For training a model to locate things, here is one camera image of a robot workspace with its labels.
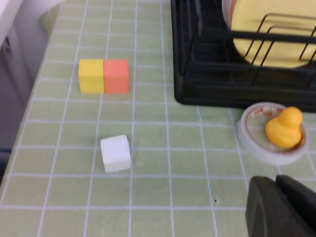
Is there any white cube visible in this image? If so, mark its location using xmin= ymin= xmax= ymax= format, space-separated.
xmin=100 ymin=134 xmax=132 ymax=173

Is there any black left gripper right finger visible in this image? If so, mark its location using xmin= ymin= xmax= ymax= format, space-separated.
xmin=275 ymin=174 xmax=316 ymax=222

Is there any green grid tablecloth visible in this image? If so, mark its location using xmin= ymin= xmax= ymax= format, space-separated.
xmin=0 ymin=0 xmax=316 ymax=237

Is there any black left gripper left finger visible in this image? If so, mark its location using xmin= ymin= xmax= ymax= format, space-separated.
xmin=245 ymin=175 xmax=316 ymax=237

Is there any pink plate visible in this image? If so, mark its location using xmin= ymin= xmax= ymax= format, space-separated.
xmin=221 ymin=0 xmax=238 ymax=29

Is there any orange cube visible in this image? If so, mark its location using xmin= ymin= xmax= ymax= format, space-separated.
xmin=103 ymin=58 xmax=130 ymax=94

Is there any yellow cube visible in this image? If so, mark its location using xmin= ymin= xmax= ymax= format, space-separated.
xmin=78 ymin=58 xmax=105 ymax=94

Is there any yellow rubber duck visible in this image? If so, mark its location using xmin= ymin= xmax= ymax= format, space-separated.
xmin=265 ymin=106 xmax=304 ymax=149

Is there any black wire dish rack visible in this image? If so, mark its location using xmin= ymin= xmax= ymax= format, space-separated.
xmin=170 ymin=0 xmax=316 ymax=86

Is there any clear tape roll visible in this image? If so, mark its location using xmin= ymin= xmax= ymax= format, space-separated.
xmin=236 ymin=101 xmax=311 ymax=165

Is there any yellow plate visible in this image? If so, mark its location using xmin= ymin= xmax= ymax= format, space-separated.
xmin=231 ymin=0 xmax=316 ymax=69

